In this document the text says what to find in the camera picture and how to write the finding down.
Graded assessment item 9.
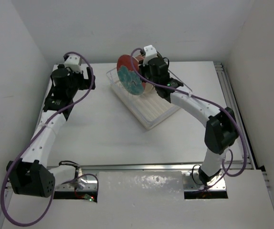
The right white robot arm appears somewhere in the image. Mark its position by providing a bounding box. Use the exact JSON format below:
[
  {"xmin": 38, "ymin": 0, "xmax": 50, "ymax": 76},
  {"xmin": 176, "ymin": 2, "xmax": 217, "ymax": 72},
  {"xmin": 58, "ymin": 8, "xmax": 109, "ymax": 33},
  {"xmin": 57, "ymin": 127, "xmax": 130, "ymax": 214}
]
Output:
[{"xmin": 138, "ymin": 57, "xmax": 239, "ymax": 185}]

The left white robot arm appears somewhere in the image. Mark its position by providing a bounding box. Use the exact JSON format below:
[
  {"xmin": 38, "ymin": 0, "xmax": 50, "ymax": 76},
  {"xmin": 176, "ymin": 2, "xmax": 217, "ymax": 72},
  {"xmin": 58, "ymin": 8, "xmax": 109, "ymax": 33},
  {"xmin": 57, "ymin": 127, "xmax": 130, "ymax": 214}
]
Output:
[{"xmin": 7, "ymin": 64, "xmax": 95, "ymax": 198}]

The cream drip tray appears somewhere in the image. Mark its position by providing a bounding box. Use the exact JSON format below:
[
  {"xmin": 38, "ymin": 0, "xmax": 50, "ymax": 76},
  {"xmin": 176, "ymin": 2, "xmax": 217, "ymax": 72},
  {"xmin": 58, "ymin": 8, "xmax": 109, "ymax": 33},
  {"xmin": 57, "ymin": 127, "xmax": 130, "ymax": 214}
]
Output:
[{"xmin": 110, "ymin": 81, "xmax": 180, "ymax": 130}]

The red blue floral plate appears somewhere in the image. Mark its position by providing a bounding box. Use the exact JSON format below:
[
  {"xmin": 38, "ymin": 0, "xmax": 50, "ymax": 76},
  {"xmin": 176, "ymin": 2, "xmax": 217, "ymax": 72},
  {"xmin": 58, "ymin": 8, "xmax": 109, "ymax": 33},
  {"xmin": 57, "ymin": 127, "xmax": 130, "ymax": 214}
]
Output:
[{"xmin": 116, "ymin": 54, "xmax": 144, "ymax": 95}]

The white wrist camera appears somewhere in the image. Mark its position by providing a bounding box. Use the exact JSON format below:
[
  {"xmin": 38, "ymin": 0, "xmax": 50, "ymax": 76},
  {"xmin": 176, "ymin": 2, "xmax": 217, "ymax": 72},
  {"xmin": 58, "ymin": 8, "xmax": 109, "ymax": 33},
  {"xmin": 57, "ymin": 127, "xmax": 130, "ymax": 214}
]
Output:
[
  {"xmin": 140, "ymin": 45, "xmax": 158, "ymax": 61},
  {"xmin": 64, "ymin": 54, "xmax": 82, "ymax": 73}
]

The pink cream branch plate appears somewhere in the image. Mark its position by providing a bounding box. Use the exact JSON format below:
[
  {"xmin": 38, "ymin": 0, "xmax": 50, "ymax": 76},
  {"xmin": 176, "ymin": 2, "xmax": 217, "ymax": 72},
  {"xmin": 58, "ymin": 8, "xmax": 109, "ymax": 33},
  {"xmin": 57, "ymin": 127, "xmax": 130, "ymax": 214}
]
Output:
[{"xmin": 135, "ymin": 54, "xmax": 154, "ymax": 94}]

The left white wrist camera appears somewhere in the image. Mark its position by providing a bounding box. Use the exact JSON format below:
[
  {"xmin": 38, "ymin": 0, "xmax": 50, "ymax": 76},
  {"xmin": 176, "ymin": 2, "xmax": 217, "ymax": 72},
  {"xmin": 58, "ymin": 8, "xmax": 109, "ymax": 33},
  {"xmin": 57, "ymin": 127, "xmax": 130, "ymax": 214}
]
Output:
[{"xmin": 64, "ymin": 54, "xmax": 82, "ymax": 73}]

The aluminium mounting rail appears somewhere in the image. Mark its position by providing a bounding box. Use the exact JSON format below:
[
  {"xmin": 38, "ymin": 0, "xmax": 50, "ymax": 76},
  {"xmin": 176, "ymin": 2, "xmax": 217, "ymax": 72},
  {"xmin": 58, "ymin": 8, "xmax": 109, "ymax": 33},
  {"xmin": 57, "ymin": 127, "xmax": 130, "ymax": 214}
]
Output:
[{"xmin": 5, "ymin": 160, "xmax": 254, "ymax": 194}]

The white wire dish rack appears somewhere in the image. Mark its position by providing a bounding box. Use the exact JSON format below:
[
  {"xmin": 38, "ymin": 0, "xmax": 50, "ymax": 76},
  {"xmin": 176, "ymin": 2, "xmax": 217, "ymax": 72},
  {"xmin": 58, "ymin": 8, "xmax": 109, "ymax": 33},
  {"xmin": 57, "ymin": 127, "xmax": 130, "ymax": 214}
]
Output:
[{"xmin": 117, "ymin": 66, "xmax": 184, "ymax": 102}]

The small green circuit board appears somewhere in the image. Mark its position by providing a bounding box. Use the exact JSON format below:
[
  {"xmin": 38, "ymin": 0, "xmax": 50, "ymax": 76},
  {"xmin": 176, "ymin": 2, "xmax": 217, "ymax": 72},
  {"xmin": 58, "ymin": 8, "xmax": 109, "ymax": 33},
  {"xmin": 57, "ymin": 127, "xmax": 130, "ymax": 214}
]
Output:
[{"xmin": 74, "ymin": 189, "xmax": 95, "ymax": 202}]

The white front cover panel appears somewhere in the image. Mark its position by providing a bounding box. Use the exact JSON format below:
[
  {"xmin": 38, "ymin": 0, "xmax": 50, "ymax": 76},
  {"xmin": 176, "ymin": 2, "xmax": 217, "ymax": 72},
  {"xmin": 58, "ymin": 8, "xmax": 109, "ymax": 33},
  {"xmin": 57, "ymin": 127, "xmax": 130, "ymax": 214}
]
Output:
[{"xmin": 8, "ymin": 170, "xmax": 274, "ymax": 229}]

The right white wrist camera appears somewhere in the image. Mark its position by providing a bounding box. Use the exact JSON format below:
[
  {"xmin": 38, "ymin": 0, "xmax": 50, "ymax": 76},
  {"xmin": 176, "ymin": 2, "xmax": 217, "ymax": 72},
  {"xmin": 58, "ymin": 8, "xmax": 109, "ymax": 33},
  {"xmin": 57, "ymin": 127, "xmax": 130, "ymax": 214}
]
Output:
[{"xmin": 140, "ymin": 45, "xmax": 158, "ymax": 61}]

